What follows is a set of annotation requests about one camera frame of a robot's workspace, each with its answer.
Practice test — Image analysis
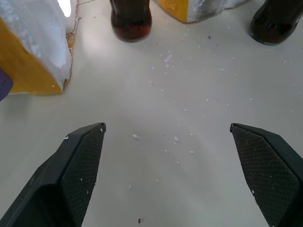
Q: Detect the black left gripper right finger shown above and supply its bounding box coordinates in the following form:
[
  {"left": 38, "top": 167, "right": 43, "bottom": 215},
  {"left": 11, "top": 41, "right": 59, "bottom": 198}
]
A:
[{"left": 230, "top": 122, "right": 303, "bottom": 227}]

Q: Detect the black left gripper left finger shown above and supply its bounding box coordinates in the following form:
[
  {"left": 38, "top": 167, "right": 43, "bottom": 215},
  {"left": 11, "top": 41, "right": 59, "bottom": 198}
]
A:
[{"left": 0, "top": 122, "right": 107, "bottom": 227}]

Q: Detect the yellow white foam block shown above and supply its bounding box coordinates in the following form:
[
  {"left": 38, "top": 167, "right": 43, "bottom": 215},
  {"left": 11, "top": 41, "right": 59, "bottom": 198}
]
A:
[
  {"left": 156, "top": 0, "right": 254, "bottom": 24},
  {"left": 0, "top": 0, "right": 79, "bottom": 96}
]

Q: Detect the cola bottle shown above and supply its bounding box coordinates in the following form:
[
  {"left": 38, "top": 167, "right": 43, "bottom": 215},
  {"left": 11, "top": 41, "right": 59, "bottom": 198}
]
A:
[
  {"left": 249, "top": 0, "right": 303, "bottom": 46},
  {"left": 109, "top": 0, "right": 152, "bottom": 43}
]

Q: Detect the yellow white foam block top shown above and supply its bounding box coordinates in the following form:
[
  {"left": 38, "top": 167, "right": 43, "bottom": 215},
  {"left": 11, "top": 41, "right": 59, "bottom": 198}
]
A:
[{"left": 156, "top": 0, "right": 254, "bottom": 24}]

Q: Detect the purple tape patch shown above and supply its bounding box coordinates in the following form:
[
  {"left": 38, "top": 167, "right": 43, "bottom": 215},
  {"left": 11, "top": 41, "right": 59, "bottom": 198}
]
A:
[{"left": 0, "top": 68, "right": 14, "bottom": 102}]

